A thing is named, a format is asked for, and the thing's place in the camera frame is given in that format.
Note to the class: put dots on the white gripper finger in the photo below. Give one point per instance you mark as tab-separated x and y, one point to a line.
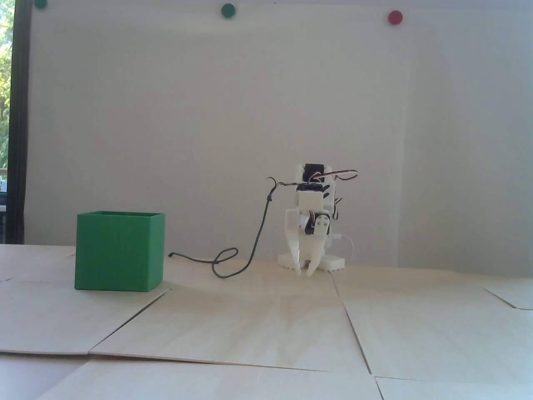
295	250
318	250

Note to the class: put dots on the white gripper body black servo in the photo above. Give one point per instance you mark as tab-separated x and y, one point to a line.
309	245

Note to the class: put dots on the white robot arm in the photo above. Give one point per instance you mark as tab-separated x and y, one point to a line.
312	171

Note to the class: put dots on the green open box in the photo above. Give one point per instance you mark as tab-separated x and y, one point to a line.
116	254

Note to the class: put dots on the light plywood sheet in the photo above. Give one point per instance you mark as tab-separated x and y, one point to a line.
229	329
437	333
50	321

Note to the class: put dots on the red round magnet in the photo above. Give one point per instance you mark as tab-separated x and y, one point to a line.
395	17

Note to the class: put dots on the green round magnet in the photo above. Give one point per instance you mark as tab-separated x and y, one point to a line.
227	10
40	3

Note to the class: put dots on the dark window frame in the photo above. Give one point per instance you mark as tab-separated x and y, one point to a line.
18	125

